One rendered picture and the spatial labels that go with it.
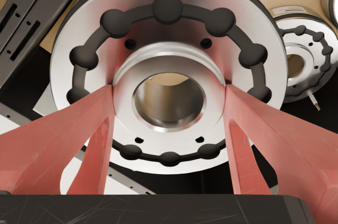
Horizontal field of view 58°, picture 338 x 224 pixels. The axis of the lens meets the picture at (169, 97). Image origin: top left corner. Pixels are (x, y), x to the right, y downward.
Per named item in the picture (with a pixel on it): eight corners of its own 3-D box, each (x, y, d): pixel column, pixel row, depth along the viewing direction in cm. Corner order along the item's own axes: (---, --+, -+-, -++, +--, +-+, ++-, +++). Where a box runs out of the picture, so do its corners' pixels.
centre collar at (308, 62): (278, 91, 34) (279, 94, 33) (254, 62, 31) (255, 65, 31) (321, 67, 32) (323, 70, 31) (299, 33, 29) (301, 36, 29)
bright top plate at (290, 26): (268, 114, 36) (269, 117, 36) (219, 57, 32) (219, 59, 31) (354, 67, 32) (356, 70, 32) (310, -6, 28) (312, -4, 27)
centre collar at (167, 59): (169, 152, 15) (169, 161, 15) (88, 96, 13) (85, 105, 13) (249, 94, 13) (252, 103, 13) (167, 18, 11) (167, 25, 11)
